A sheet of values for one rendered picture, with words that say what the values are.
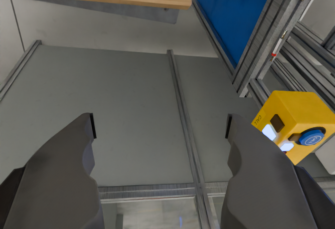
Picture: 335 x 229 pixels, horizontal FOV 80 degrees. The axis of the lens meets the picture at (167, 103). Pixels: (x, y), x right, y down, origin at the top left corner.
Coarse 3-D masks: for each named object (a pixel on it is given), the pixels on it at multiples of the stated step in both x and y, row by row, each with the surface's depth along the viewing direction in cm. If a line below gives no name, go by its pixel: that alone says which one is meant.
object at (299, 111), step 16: (272, 96) 41; (288, 96) 40; (304, 96) 41; (272, 112) 41; (288, 112) 37; (304, 112) 37; (320, 112) 38; (272, 128) 41; (288, 128) 37; (304, 128) 36; (320, 128) 36
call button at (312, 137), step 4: (308, 132) 37; (312, 132) 36; (316, 132) 36; (320, 132) 36; (304, 136) 37; (308, 136) 36; (312, 136) 36; (316, 136) 36; (320, 136) 36; (324, 136) 37; (300, 140) 38; (304, 140) 37; (308, 140) 37; (312, 140) 37; (316, 140) 37; (320, 140) 38; (304, 144) 38; (308, 144) 38; (312, 144) 38
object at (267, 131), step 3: (267, 126) 41; (264, 129) 42; (267, 129) 41; (270, 129) 41; (264, 132) 42; (267, 132) 41; (270, 132) 40; (273, 132) 40; (267, 135) 41; (270, 135) 40; (273, 135) 40; (270, 138) 40; (273, 138) 40
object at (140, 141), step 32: (32, 64) 111; (64, 64) 115; (96, 64) 119; (128, 64) 124; (160, 64) 129; (192, 64) 134; (288, 64) 154; (32, 96) 94; (64, 96) 97; (96, 96) 100; (128, 96) 104; (160, 96) 107; (192, 96) 111; (224, 96) 115; (320, 96) 130; (0, 128) 80; (32, 128) 82; (96, 128) 87; (128, 128) 89; (160, 128) 92; (192, 128) 95; (224, 128) 98; (0, 160) 71; (96, 160) 77; (128, 160) 78; (160, 160) 80; (224, 160) 85
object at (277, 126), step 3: (276, 114) 39; (273, 117) 40; (276, 117) 39; (279, 117) 39; (270, 120) 41; (273, 120) 40; (276, 120) 39; (279, 120) 38; (273, 123) 40; (276, 123) 39; (279, 123) 38; (282, 123) 38; (273, 126) 40; (276, 126) 39; (279, 126) 38; (282, 126) 37; (276, 129) 39; (279, 129) 38
